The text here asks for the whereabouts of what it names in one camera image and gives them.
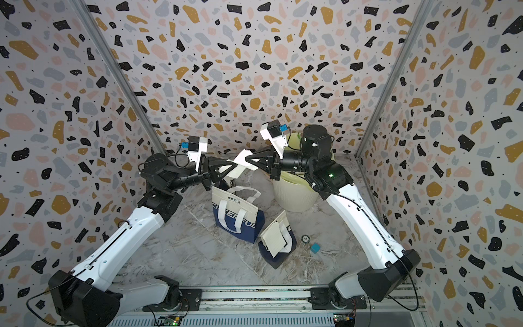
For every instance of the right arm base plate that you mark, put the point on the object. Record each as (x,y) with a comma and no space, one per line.
(337,298)

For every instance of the white plastic trash bin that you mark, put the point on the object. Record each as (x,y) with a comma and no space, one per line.
(293,193)

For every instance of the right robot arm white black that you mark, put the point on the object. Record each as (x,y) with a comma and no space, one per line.
(390,264)

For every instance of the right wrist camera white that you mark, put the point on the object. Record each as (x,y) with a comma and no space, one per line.
(276,134)

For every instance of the small teal cube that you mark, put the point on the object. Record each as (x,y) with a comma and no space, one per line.
(315,248)

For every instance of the near navy tote bag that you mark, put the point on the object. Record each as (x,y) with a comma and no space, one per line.
(289,237)

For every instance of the yellow-green bin liner bag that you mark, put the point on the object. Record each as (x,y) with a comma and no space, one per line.
(293,144)

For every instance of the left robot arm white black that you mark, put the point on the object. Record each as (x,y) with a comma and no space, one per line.
(84,296)

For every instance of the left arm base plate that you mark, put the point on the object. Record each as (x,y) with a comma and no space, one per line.
(182,301)

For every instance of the navy white tote bag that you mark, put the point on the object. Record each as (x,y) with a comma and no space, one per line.
(234,212)

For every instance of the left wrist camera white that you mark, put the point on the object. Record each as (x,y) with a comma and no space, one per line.
(195,146)

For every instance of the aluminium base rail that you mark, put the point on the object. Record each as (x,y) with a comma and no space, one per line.
(282,306)

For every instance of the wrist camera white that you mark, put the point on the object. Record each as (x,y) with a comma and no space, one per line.
(195,146)
(276,134)

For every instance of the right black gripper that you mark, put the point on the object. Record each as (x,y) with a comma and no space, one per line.
(274,158)

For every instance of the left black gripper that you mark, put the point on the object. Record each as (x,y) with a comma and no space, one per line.
(209,167)

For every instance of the white receipt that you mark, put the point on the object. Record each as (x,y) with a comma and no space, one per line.
(242,165)
(273,239)

